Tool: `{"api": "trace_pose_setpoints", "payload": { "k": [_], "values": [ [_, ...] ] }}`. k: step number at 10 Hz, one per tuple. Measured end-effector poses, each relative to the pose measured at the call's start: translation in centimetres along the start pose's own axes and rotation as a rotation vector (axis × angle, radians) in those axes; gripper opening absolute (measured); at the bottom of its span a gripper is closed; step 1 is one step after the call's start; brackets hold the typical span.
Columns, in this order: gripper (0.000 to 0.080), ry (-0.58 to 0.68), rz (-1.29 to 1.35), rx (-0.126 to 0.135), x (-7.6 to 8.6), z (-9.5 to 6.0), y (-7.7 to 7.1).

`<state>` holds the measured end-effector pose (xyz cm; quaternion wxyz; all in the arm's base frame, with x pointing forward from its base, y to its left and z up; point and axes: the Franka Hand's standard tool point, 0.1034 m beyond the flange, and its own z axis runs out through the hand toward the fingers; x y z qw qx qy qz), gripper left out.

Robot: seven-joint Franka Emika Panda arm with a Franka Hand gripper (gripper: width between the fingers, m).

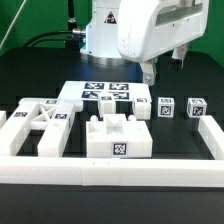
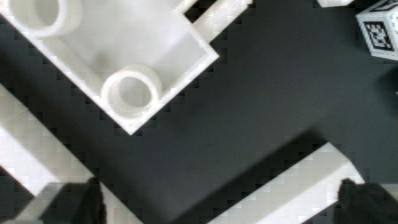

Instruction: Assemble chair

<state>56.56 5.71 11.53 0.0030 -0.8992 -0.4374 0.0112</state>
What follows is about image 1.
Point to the white U-shaped fence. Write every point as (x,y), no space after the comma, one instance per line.
(112,171)

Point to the white chair seat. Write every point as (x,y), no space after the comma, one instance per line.
(117,137)

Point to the white chair back frame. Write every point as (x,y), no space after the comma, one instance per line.
(54,117)

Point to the white diagonal rod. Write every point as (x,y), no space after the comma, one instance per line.
(18,12)

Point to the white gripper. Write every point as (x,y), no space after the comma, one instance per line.
(149,28)

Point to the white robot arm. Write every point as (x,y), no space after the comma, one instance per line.
(101,35)

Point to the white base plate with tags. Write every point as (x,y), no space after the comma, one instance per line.
(89,90)

